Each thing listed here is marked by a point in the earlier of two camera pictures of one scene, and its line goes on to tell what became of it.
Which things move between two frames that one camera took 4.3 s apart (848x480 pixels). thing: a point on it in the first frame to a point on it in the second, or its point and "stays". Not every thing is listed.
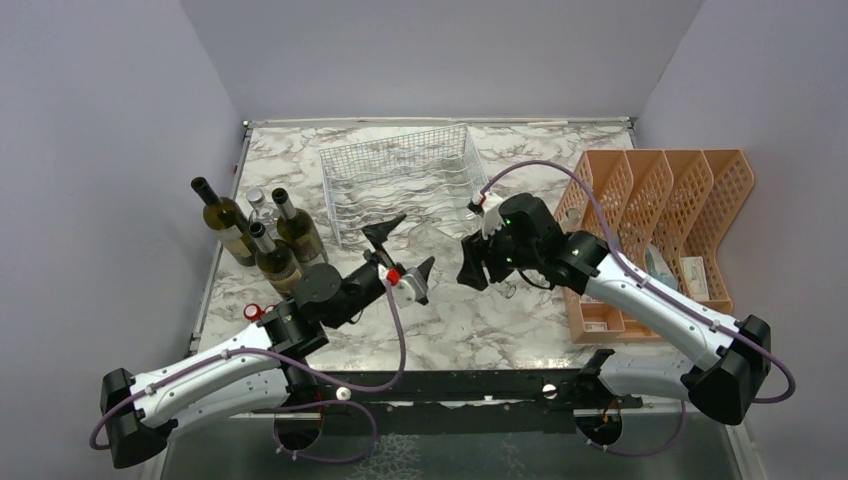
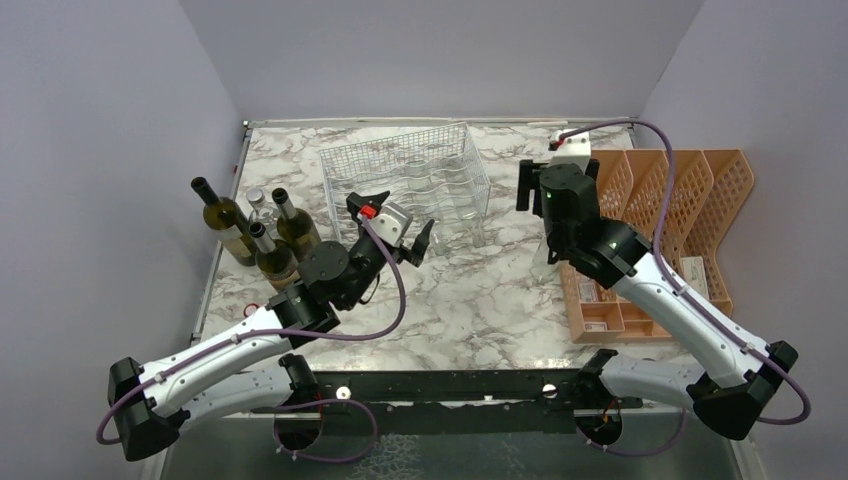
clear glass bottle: (506, 289) to (429, 203)
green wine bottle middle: (299, 230) stays
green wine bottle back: (228, 221) stays
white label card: (695, 273) stays
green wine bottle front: (276, 262) stays
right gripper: (476, 251) to (530, 179)
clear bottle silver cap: (262, 212) stays
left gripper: (378, 235) to (415, 255)
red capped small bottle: (252, 312) stays
